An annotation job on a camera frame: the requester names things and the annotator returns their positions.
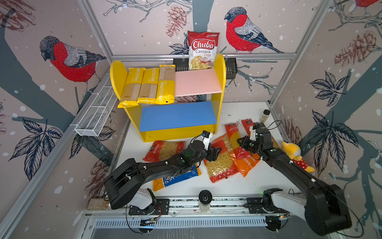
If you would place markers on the red spaghetti pack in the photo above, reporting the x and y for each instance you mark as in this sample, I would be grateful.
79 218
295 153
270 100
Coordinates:
248 125

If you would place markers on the black wall basket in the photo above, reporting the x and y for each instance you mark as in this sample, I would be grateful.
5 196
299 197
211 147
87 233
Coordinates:
231 66

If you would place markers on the red macaroni bag centre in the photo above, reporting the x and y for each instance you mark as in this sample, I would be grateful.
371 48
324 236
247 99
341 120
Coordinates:
224 166

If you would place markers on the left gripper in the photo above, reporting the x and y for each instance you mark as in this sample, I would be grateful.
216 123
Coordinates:
211 158

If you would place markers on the black round camera knob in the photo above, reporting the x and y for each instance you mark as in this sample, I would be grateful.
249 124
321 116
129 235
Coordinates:
205 197

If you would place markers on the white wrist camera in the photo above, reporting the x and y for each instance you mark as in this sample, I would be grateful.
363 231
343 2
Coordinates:
253 131
206 138

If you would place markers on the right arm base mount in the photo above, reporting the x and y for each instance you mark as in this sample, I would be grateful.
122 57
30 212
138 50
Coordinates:
256 205

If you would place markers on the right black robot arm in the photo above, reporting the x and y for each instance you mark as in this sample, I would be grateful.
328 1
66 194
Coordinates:
323 207

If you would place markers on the yellow spaghetti pack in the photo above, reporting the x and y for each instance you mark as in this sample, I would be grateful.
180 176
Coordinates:
166 85
149 86
131 88

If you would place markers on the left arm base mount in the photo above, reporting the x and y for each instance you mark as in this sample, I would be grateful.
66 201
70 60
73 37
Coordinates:
157 208

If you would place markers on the orange pastatime pasta bag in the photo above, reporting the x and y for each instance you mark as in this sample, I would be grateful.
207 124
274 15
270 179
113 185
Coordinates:
244 160

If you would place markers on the brown sponge block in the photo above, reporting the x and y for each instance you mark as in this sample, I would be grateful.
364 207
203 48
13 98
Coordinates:
97 204

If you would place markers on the yellow shelf unit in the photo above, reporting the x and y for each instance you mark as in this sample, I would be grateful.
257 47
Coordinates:
184 120

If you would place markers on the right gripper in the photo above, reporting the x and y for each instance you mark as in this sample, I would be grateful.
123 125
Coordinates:
245 139

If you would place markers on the red noodle bag left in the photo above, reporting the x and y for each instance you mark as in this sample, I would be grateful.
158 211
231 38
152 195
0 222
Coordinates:
163 150

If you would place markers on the yellow plush toy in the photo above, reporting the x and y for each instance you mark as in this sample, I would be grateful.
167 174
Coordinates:
294 153

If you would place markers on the Chuba cassava chips bag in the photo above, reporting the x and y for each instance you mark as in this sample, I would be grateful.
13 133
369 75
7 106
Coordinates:
202 49

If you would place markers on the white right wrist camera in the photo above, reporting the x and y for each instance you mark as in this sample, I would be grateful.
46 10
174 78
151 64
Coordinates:
253 131

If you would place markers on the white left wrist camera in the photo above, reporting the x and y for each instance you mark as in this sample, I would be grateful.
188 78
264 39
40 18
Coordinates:
206 138

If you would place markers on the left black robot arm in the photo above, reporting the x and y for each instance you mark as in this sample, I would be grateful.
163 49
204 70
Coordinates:
125 181

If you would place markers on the white wire mesh basket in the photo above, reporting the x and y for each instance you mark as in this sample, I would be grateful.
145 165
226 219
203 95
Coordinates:
97 113

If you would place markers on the blue shell pasta bag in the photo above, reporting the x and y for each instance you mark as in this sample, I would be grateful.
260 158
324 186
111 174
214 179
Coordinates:
161 183

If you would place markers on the small spice bottle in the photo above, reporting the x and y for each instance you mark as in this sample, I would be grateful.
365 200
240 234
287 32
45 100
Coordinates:
265 116

